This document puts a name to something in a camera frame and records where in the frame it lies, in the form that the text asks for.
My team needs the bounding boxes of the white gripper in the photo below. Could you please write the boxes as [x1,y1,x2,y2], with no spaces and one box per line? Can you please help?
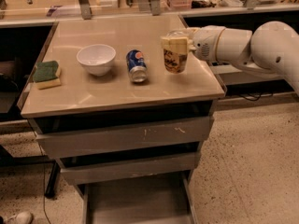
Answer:
[161,25,225,62]

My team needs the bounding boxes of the orange soda can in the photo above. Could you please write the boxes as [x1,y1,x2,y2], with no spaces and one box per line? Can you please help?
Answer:
[164,31,189,74]

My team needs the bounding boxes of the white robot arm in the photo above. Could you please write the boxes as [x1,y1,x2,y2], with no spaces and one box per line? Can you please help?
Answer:
[161,21,299,94]

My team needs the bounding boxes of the blue pepsi can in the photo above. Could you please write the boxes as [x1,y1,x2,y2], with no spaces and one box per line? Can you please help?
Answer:
[126,49,148,83]

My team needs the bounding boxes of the grey drawer cabinet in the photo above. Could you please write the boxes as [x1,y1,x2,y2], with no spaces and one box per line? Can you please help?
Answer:
[16,14,227,224]

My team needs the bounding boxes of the middle grey drawer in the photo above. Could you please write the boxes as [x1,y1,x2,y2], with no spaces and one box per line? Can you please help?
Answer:
[61,152,200,185]

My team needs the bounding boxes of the bottom grey open drawer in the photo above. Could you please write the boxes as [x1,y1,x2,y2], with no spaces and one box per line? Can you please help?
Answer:
[82,172,198,224]

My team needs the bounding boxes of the top grey drawer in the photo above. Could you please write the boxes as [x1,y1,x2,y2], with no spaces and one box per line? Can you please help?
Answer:
[36,116,214,159]

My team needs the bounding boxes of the white bowl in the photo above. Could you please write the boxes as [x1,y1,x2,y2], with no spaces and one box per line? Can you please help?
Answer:
[77,44,116,77]

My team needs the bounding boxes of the green yellow sponge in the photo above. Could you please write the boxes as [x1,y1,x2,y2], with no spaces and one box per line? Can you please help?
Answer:
[33,61,61,90]

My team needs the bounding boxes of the white shoe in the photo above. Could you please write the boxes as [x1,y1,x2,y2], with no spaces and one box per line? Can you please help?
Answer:
[0,211,34,224]

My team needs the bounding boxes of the black floor cable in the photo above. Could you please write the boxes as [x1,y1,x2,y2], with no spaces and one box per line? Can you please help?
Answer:
[39,147,52,224]

